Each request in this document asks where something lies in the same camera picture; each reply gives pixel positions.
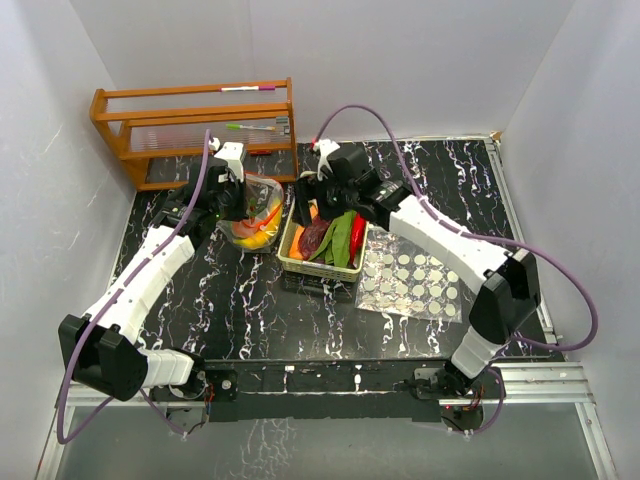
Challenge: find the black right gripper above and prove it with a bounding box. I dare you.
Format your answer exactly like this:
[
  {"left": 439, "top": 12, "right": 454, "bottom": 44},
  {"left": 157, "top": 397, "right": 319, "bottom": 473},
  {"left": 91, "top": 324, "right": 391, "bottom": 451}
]
[{"left": 292, "top": 171, "right": 357, "bottom": 229}]

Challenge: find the cherry tomato sprig toy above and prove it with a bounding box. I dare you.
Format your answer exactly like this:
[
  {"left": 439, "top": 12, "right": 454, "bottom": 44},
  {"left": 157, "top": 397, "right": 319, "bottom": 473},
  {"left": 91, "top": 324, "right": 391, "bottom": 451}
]
[{"left": 247, "top": 197, "right": 266, "bottom": 219}]

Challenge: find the red watermelon slice toy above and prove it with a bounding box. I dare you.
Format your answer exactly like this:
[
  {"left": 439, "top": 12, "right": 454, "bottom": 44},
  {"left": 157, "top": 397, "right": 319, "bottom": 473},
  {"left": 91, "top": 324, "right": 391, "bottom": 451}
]
[{"left": 231, "top": 222, "right": 256, "bottom": 238}]

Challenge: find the yellow toy banana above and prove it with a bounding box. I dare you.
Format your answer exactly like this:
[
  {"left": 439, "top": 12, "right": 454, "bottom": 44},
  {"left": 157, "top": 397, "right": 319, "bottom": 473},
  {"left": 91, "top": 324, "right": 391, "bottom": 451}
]
[{"left": 235, "top": 229, "right": 278, "bottom": 250}]

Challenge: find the pale green perforated basket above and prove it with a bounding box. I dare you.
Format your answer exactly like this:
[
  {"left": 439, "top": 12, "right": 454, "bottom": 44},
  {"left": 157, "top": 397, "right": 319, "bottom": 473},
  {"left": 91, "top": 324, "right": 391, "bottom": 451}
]
[{"left": 277, "top": 201, "right": 369, "bottom": 283}]

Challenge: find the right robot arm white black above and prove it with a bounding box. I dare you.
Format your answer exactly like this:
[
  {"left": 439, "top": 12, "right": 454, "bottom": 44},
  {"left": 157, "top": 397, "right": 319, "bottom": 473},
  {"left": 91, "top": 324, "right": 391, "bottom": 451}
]
[{"left": 293, "top": 140, "right": 541, "bottom": 397}]

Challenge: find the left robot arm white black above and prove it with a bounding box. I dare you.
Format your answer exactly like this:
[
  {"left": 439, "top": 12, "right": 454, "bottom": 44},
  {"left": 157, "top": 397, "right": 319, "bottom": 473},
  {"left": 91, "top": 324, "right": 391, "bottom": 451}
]
[{"left": 58, "top": 158, "right": 247, "bottom": 401}]

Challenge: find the clear bag of white discs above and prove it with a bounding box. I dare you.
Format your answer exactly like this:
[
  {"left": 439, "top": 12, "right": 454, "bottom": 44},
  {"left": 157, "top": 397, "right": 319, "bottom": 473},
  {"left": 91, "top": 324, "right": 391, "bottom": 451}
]
[{"left": 355, "top": 227, "right": 462, "bottom": 323}]

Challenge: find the dark red toy sweet potato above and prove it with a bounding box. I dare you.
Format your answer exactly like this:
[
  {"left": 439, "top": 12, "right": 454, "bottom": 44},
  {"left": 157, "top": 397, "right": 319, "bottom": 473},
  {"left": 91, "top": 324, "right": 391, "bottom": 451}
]
[{"left": 298, "top": 217, "right": 331, "bottom": 256}]

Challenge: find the red toy chili pepper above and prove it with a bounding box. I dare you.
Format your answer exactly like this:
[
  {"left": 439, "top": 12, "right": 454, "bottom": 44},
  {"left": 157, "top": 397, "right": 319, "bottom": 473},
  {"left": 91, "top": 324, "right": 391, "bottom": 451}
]
[{"left": 349, "top": 214, "right": 367, "bottom": 263}]

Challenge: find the green toy leaf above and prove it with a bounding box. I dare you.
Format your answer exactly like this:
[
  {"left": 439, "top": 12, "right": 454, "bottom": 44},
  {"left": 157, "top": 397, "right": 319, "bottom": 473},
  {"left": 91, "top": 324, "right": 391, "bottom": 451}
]
[{"left": 310, "top": 210, "right": 356, "bottom": 268}]

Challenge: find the green marker pen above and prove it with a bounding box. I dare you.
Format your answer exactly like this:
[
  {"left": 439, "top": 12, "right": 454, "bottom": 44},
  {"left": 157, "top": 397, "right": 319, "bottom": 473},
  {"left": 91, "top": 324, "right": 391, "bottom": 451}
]
[{"left": 225, "top": 123, "right": 277, "bottom": 132}]

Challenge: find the wooden shelf rack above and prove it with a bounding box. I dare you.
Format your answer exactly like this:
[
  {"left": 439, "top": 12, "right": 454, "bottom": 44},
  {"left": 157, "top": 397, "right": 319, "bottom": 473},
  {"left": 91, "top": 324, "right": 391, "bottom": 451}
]
[{"left": 89, "top": 77, "right": 300, "bottom": 192}]

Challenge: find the pink white marker pen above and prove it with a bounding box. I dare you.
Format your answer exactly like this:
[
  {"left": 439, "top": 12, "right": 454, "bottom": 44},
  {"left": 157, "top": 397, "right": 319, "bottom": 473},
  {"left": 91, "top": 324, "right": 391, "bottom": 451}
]
[{"left": 220, "top": 85, "right": 277, "bottom": 93}]

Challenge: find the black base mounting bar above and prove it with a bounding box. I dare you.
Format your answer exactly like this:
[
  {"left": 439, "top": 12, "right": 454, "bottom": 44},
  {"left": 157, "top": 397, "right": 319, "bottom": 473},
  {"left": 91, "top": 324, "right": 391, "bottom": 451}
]
[{"left": 151, "top": 359, "right": 506, "bottom": 424}]

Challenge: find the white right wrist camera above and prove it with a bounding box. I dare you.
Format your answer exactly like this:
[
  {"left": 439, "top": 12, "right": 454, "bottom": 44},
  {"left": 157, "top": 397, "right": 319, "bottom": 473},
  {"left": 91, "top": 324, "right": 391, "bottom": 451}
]
[{"left": 311, "top": 139, "right": 340, "bottom": 181}]

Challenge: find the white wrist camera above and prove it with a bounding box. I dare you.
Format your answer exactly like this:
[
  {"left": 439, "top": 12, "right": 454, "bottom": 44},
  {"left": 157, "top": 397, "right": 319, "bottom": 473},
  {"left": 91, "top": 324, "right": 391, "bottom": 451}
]
[
  {"left": 214, "top": 142, "right": 246, "bottom": 182},
  {"left": 311, "top": 139, "right": 340, "bottom": 181}
]

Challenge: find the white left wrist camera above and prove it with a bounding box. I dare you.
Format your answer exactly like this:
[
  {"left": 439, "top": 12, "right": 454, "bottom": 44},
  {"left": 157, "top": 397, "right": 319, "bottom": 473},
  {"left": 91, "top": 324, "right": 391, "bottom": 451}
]
[{"left": 214, "top": 142, "right": 246, "bottom": 182}]

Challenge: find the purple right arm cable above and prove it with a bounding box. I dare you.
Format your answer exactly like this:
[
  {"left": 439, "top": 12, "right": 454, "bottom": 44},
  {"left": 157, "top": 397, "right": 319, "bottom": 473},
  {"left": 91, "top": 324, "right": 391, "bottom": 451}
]
[{"left": 309, "top": 104, "right": 599, "bottom": 436}]

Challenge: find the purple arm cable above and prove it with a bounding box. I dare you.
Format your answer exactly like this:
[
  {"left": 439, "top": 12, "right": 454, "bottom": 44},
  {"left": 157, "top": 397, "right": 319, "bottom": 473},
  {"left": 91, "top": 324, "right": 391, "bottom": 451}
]
[
  {"left": 309, "top": 104, "right": 599, "bottom": 436},
  {"left": 55, "top": 128, "right": 221, "bottom": 445}
]

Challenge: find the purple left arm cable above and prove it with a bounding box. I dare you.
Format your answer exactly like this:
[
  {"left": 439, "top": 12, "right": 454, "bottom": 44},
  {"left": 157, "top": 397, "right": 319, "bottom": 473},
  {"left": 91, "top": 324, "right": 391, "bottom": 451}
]
[{"left": 55, "top": 128, "right": 221, "bottom": 445}]

